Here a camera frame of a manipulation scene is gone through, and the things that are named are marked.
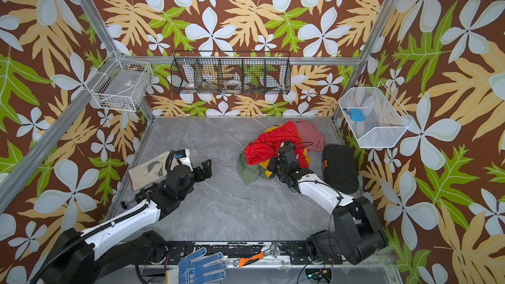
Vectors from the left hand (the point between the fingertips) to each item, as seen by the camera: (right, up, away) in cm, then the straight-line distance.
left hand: (202, 160), depth 83 cm
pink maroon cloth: (+54, +8, +22) cm, 59 cm away
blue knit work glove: (+2, -39, -13) cm, 41 cm away
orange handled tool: (+18, -37, -11) cm, 42 cm away
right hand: (+29, -1, +6) cm, 29 cm away
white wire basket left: (-37, +33, +4) cm, 50 cm away
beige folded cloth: (-30, -8, +13) cm, 34 cm away
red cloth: (+28, +6, +6) cm, 29 cm away
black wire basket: (+11, +43, +15) cm, 46 cm away
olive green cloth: (+20, -8, +11) cm, 24 cm away
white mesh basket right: (+75, +16, -5) cm, 77 cm away
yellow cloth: (+28, -2, +5) cm, 28 cm away
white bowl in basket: (+12, +37, +16) cm, 42 cm away
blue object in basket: (+68, +20, +3) cm, 71 cm away
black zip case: (+63, -5, +10) cm, 64 cm away
